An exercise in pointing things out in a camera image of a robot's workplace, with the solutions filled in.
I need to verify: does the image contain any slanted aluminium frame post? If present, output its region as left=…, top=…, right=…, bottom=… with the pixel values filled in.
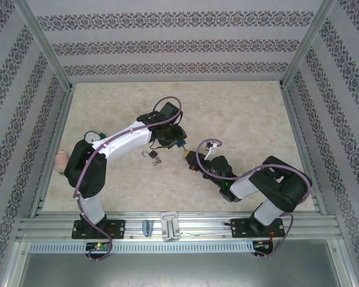
left=13, top=0, right=75, bottom=90
left=282, top=0, right=338, bottom=89

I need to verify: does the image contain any pink toy figure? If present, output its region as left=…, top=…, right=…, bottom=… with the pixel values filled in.
left=54, top=151, right=69, bottom=175

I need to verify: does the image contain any aluminium table side rail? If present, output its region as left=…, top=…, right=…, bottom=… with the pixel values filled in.
left=29, top=86, right=75, bottom=218
left=280, top=86, right=323, bottom=215

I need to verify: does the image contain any grey slotted cable duct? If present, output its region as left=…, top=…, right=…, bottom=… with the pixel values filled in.
left=28, top=241, right=254, bottom=252

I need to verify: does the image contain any aluminium extrusion rail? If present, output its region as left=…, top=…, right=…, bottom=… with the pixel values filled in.
left=16, top=210, right=346, bottom=242

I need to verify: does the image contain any thin black strap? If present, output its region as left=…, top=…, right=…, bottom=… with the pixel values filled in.
left=148, top=139, right=171, bottom=151

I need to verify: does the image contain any short aluminium frame post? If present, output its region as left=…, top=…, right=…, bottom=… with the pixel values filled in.
left=1, top=241, right=29, bottom=287
left=328, top=239, right=358, bottom=287

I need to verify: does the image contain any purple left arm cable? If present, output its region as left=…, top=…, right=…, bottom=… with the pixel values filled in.
left=73, top=96, right=183, bottom=262

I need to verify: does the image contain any grey plastic clamp bracket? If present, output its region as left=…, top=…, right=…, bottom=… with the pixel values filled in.
left=160, top=210, right=182, bottom=243

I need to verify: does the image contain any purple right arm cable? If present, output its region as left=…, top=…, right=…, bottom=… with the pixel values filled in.
left=196, top=138, right=314, bottom=261

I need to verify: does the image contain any grey sheet metal panel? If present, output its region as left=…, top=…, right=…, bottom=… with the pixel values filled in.
left=17, top=252, right=343, bottom=287

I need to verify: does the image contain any small green circuit board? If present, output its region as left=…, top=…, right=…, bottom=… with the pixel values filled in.
left=253, top=240, right=272, bottom=251
left=86, top=241, right=113, bottom=252

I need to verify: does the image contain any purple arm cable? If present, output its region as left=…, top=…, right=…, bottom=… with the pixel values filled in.
left=73, top=96, right=183, bottom=262
left=196, top=138, right=314, bottom=261

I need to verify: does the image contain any teal alarm clock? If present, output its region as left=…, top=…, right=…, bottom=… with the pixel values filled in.
left=84, top=130, right=107, bottom=144

